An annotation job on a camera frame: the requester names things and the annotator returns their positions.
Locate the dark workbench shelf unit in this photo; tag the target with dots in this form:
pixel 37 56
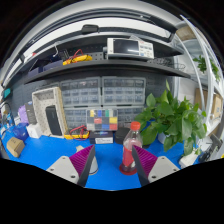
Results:
pixel 100 66

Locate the clear organizer with coloured parts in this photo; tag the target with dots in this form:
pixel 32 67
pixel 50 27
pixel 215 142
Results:
pixel 101 120

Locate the dark grey flat box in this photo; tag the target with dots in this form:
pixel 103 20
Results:
pixel 31 113

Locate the clear red-capped drink bottle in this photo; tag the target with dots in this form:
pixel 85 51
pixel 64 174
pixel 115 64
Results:
pixel 130 150

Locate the brown cardboard box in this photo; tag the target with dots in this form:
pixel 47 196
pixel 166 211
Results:
pixel 15 146

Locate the small white container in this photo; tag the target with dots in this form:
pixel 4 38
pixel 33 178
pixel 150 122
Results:
pixel 188 160

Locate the yellow multimeter with leads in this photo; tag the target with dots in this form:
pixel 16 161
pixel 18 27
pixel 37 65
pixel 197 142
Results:
pixel 76 135

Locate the purple plastic bag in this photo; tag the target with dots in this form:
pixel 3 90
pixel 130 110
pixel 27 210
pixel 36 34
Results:
pixel 22 115

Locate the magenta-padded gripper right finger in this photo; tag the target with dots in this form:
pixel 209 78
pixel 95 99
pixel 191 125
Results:
pixel 161 166

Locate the black case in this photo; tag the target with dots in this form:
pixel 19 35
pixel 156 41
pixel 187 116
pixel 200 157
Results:
pixel 120 135

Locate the black flat device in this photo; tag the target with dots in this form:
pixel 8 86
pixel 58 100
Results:
pixel 53 120

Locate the teal plastic bin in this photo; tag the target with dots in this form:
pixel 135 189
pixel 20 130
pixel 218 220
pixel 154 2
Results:
pixel 6 93

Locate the beige and grey mug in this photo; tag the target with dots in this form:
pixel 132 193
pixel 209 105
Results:
pixel 94 165

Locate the green potted plant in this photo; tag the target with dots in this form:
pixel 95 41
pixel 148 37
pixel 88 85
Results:
pixel 173 120

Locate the black box with white label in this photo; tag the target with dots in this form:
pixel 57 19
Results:
pixel 101 137

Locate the white metal rack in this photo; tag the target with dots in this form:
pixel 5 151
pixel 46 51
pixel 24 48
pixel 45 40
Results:
pixel 208 66

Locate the flat round red coaster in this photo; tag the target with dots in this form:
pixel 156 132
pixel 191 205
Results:
pixel 125 172

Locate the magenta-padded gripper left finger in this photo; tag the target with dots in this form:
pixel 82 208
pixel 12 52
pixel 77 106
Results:
pixel 63 166

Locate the white perforated tray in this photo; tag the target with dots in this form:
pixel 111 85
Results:
pixel 41 100

